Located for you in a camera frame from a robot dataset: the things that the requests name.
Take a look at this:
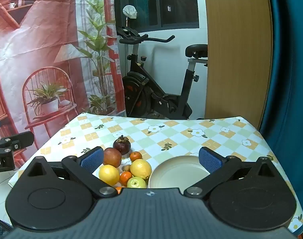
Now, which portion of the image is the yellow lemon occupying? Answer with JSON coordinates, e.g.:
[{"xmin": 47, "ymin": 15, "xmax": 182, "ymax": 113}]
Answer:
[
  {"xmin": 130, "ymin": 159, "xmax": 152, "ymax": 180},
  {"xmin": 99, "ymin": 165, "xmax": 120, "ymax": 187}
]

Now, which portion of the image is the red apple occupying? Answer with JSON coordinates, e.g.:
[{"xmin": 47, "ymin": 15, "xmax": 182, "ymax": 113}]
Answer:
[{"xmin": 103, "ymin": 148, "xmax": 122, "ymax": 168}]

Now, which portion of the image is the printed backdrop cloth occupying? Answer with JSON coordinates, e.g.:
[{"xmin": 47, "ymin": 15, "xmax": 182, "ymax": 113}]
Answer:
[{"xmin": 0, "ymin": 0, "xmax": 126, "ymax": 172}]

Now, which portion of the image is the dark purple mangosteen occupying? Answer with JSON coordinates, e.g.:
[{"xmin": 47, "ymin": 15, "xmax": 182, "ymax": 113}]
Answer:
[{"xmin": 113, "ymin": 135, "xmax": 129, "ymax": 155}]

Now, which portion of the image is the checkered floral tablecloth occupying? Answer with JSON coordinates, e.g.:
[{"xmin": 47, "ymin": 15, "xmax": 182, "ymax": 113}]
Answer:
[{"xmin": 7, "ymin": 113, "xmax": 303, "ymax": 232}]

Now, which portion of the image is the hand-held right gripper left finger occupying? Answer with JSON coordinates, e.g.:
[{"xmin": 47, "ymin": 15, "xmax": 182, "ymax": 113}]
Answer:
[{"xmin": 24, "ymin": 146, "xmax": 117, "ymax": 200}]

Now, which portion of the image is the white plastic bag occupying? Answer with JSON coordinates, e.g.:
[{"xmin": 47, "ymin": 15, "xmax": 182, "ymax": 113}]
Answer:
[{"xmin": 123, "ymin": 5, "xmax": 138, "ymax": 20}]

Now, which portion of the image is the black exercise bike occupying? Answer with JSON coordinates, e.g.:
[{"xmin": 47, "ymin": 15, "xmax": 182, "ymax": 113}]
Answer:
[{"xmin": 116, "ymin": 17, "xmax": 209, "ymax": 120}]

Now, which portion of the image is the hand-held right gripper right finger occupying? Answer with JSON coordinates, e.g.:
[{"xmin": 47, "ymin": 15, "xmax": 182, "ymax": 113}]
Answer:
[{"xmin": 183, "ymin": 147, "xmax": 281, "ymax": 199}]

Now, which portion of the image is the wooden panel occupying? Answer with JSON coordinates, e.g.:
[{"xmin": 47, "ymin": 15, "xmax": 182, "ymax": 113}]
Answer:
[{"xmin": 203, "ymin": 0, "xmax": 273, "ymax": 130}]

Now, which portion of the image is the green apple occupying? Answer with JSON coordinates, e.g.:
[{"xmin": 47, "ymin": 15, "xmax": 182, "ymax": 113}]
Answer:
[{"xmin": 127, "ymin": 176, "xmax": 147, "ymax": 189}]

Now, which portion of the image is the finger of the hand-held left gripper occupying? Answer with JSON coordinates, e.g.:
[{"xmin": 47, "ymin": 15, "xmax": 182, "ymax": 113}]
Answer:
[{"xmin": 0, "ymin": 131, "xmax": 35, "ymax": 153}]

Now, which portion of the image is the cream round plate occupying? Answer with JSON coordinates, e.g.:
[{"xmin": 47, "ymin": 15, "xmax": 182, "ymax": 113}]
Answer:
[{"xmin": 148, "ymin": 155, "xmax": 218, "ymax": 196}]

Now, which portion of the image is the dark window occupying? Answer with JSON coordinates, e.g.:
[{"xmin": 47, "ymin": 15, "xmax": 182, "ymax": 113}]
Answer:
[{"xmin": 114, "ymin": 0, "xmax": 200, "ymax": 29}]

